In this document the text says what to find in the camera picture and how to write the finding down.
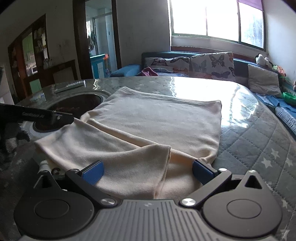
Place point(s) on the window with dark frame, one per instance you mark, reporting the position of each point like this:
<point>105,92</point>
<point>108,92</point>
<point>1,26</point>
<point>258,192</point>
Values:
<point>240,22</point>

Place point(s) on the dark wooden shelf cabinet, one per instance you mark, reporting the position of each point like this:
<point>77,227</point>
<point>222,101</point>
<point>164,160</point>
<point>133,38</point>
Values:
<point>27,55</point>

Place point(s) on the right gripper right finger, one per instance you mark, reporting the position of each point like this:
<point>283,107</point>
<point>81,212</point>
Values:
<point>212,181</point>

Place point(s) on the square butterfly print cushion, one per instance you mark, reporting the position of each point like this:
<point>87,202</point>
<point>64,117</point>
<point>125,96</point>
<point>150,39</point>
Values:
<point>218,66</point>

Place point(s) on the grey plain cushion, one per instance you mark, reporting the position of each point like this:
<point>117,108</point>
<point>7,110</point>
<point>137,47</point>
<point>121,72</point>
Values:
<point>263,81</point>

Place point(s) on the black round induction cooktop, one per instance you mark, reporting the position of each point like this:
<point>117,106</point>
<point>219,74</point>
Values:
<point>76,105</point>

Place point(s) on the cream knit garment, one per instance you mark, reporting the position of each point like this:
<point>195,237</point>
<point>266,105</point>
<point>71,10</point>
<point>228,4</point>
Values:
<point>147,143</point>

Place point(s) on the green plastic bowl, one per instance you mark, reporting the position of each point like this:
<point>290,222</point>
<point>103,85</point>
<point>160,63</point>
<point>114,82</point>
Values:
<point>289,98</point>

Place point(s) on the light blue child cabinet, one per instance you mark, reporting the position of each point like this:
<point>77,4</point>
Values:
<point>99,65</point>

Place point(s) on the quilted star table cover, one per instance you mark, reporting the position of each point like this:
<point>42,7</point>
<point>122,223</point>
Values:
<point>252,137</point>

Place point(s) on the long butterfly print pillow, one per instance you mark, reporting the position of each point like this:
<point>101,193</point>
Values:
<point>177,66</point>

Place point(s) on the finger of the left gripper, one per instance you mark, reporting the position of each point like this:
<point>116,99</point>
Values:
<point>63,118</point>

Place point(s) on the silver remote control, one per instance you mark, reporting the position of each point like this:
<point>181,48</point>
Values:
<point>71,86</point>

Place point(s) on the blue corner sofa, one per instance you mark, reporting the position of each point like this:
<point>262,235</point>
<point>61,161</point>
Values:
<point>284,111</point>

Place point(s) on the panda plush toy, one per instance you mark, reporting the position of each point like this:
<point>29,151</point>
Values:
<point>263,61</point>

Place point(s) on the pink crumpled clothing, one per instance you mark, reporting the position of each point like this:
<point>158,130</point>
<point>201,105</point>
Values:
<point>147,72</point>

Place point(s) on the small card packet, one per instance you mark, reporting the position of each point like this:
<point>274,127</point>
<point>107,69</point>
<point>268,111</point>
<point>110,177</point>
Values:
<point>38,97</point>

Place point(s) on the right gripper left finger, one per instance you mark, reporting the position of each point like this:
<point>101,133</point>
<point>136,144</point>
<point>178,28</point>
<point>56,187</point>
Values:
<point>84,182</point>

